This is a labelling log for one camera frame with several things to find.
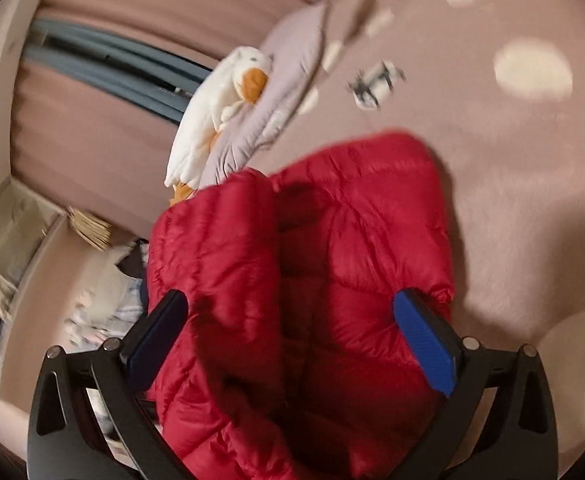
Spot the lilac duvet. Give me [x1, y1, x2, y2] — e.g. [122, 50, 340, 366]
[200, 2, 340, 191]

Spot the white goose plush toy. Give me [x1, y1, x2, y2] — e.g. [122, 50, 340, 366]
[165, 46, 274, 206]

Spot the dark brown garment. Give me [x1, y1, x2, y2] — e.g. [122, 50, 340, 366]
[117, 240, 150, 281]

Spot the red down jacket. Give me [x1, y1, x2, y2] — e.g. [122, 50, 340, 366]
[145, 131, 457, 480]

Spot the plaid pillow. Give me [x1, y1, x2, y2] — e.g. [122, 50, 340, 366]
[67, 280, 146, 348]

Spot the white wall shelf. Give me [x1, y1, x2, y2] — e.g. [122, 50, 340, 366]
[0, 180, 68, 396]

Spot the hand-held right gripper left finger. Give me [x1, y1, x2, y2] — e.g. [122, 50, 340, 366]
[26, 289, 189, 480]

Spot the blue curtain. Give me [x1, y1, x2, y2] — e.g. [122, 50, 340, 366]
[22, 19, 213, 123]

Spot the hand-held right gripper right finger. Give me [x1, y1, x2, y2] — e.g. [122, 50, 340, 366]
[392, 287, 559, 480]

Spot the pink curtain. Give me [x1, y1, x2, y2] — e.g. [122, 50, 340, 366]
[40, 0, 353, 61]
[10, 60, 188, 221]

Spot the beige hanging paper bundle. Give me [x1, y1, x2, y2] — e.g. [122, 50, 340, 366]
[67, 206, 114, 252]

